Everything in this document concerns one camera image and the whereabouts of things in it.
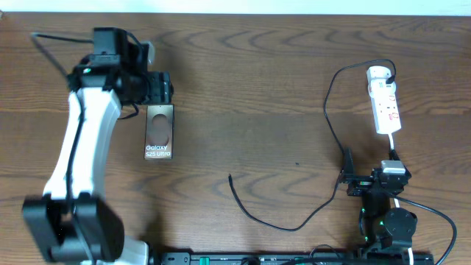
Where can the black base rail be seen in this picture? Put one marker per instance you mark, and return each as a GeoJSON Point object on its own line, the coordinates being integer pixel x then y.
{"type": "Point", "coordinates": [323, 257]}

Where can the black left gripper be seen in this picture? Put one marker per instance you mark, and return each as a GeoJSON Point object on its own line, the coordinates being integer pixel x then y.
{"type": "Point", "coordinates": [160, 93]}

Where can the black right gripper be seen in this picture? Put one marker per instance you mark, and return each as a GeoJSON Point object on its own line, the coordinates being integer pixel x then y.
{"type": "Point", "coordinates": [358, 187]}

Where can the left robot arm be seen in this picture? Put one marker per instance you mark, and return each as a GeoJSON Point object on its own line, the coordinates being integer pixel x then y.
{"type": "Point", "coordinates": [70, 222]}

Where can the white power strip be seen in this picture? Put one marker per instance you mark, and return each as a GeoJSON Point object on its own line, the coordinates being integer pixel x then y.
{"type": "Point", "coordinates": [383, 99]}

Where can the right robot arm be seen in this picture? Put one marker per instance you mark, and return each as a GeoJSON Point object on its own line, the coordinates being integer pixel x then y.
{"type": "Point", "coordinates": [387, 227]}

